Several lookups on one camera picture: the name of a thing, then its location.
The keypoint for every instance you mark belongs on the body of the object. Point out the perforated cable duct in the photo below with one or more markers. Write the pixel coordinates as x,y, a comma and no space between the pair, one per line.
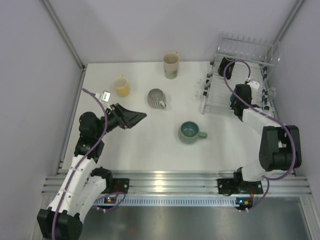
180,201

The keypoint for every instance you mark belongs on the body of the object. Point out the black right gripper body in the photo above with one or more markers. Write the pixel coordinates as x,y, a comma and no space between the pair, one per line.
234,103

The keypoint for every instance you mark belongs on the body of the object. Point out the clear dish rack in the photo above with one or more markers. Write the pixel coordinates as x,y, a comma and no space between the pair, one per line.
255,60

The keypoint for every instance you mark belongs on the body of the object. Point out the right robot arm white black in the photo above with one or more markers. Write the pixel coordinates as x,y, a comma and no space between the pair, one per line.
280,147

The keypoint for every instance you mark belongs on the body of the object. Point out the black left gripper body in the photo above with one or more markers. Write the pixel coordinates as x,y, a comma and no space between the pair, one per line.
114,118

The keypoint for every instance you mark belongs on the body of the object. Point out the tall beige floral cup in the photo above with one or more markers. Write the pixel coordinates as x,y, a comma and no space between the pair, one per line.
171,64

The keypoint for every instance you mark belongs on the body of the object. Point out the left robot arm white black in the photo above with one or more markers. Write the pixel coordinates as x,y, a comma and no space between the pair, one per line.
64,217

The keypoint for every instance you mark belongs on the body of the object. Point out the dark blue mug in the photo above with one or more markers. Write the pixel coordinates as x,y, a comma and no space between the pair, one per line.
233,98

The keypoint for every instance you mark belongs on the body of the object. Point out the right aluminium frame post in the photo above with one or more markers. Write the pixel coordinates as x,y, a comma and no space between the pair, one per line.
284,27

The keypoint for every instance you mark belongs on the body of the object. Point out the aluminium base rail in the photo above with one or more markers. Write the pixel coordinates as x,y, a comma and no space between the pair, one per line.
181,183

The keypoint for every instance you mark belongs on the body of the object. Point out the grey striped mug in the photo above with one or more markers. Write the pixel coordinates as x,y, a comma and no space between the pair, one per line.
156,99

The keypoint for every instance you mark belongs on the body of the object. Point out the black mug cream inside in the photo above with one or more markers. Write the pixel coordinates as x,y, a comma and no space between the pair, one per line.
223,67

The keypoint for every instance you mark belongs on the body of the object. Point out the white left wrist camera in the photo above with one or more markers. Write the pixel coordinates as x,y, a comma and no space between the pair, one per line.
105,96

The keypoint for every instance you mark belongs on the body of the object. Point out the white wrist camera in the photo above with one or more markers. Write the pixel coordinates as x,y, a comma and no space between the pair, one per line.
105,96
255,86

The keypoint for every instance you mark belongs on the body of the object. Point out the aluminium frame post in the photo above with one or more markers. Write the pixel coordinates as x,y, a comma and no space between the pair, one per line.
62,32
284,27

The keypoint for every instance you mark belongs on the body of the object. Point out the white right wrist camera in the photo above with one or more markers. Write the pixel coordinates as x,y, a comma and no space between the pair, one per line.
255,86

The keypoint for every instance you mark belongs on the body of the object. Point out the yellow mug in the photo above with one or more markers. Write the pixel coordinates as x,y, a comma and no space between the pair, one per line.
121,86

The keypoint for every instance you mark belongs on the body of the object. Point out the left aluminium frame post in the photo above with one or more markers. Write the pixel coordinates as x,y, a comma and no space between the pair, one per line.
62,32

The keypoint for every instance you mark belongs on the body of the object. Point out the teal green mug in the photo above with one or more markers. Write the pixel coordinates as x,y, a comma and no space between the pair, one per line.
189,133

